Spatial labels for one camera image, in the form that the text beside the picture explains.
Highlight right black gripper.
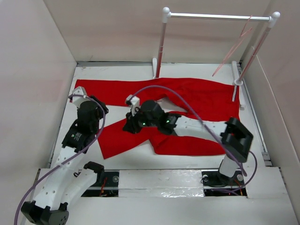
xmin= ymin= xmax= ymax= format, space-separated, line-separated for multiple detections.
xmin=122 ymin=108 xmax=158 ymax=135

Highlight red trousers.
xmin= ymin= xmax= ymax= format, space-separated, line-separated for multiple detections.
xmin=75 ymin=78 xmax=240 ymax=159

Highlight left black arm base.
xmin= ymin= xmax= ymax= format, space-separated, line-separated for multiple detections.
xmin=82 ymin=161 xmax=120 ymax=197

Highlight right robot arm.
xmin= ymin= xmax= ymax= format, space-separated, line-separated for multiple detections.
xmin=123 ymin=96 xmax=253 ymax=185

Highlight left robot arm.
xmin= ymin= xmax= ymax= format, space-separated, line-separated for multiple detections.
xmin=18 ymin=94 xmax=108 ymax=225

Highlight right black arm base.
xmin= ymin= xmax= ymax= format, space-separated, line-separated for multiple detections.
xmin=201 ymin=170 xmax=247 ymax=196

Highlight white clothes rack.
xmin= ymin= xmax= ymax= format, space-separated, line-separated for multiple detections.
xmin=152 ymin=7 xmax=281 ymax=102

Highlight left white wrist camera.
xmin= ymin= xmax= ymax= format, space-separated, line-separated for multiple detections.
xmin=70 ymin=86 xmax=88 ymax=108

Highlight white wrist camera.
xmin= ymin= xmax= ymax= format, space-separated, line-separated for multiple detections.
xmin=70 ymin=86 xmax=88 ymax=108
xmin=125 ymin=95 xmax=140 ymax=116

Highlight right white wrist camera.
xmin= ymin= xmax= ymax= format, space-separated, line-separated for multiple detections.
xmin=125 ymin=95 xmax=140 ymax=116

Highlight pink wire hanger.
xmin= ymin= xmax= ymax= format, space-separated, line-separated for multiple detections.
xmin=212 ymin=15 xmax=253 ymax=77

